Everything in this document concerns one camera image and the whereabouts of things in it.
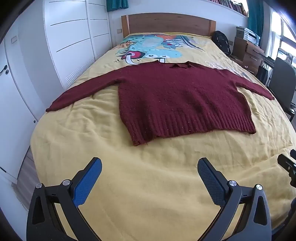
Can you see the wooden drawer cabinet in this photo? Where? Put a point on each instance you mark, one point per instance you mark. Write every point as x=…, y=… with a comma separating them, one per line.
x=253, y=60

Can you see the dark office chair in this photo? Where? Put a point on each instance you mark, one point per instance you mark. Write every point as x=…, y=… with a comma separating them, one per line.
x=283, y=76

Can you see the white printer box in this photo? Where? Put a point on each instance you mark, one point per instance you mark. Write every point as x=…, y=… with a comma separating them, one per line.
x=248, y=34

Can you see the window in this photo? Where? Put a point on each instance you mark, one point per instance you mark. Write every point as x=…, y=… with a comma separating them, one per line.
x=286, y=34

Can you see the brown cardboard box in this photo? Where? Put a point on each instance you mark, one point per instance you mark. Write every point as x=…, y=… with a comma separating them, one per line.
x=239, y=48

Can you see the wooden bed headboard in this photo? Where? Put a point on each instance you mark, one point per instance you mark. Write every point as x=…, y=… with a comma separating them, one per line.
x=168, y=23

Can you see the white wardrobe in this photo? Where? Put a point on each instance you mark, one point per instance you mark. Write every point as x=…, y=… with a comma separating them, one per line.
x=69, y=34

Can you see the black backpack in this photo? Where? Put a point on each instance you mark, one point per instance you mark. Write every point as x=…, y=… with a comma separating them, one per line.
x=220, y=42

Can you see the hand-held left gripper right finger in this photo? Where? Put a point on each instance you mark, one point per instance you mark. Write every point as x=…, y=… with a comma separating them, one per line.
x=211, y=183

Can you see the row of books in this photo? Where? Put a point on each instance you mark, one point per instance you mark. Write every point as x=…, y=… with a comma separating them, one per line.
x=231, y=4

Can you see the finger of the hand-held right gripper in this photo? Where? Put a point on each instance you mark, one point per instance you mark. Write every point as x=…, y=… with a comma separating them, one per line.
x=286, y=164

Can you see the teal hanging cloth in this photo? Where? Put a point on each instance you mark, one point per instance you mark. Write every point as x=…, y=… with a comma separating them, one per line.
x=116, y=4

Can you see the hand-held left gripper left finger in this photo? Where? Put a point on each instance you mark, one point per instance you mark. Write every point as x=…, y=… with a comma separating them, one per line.
x=89, y=183

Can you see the teal curtain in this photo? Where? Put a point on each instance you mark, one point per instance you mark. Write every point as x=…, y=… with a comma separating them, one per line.
x=254, y=16

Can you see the yellow printed blanket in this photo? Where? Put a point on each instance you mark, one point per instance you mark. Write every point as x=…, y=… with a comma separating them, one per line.
x=150, y=173

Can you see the dark red knitted sweater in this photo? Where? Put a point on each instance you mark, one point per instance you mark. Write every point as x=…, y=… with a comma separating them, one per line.
x=180, y=99

